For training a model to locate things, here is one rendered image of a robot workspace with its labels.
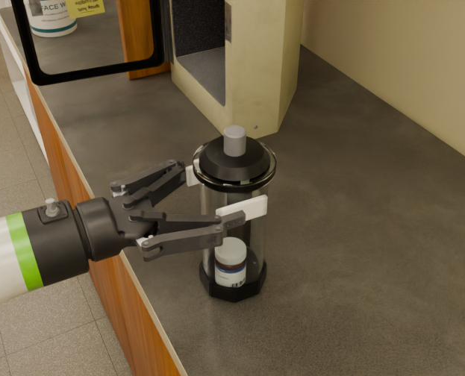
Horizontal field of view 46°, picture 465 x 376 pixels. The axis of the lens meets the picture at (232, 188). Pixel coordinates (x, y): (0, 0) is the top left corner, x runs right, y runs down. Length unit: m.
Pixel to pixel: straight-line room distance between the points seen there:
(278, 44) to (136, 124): 0.36
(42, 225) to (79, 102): 0.71
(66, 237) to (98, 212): 0.05
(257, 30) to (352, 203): 0.36
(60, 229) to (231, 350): 0.30
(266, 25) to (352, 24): 0.42
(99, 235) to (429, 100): 0.84
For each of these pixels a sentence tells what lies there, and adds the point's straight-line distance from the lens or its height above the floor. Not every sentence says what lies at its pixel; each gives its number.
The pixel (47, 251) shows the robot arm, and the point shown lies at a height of 1.15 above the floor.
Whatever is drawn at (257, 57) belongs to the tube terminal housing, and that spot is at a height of 1.13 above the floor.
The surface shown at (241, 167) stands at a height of 1.19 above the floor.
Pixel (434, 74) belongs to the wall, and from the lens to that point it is 1.25.
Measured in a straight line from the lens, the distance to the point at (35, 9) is 1.23.
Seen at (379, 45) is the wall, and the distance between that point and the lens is 1.36.
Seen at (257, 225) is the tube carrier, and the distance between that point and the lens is 0.73.
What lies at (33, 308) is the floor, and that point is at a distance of 2.14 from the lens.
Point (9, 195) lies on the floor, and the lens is 2.66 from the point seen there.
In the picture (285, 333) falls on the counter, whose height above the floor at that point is 0.94.
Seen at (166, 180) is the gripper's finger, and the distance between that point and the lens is 0.73.
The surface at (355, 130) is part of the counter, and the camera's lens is 1.21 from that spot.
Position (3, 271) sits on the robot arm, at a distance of 0.64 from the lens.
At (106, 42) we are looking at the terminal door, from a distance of 1.29.
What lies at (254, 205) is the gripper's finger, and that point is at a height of 1.13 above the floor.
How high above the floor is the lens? 1.59
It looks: 39 degrees down
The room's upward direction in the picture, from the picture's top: straight up
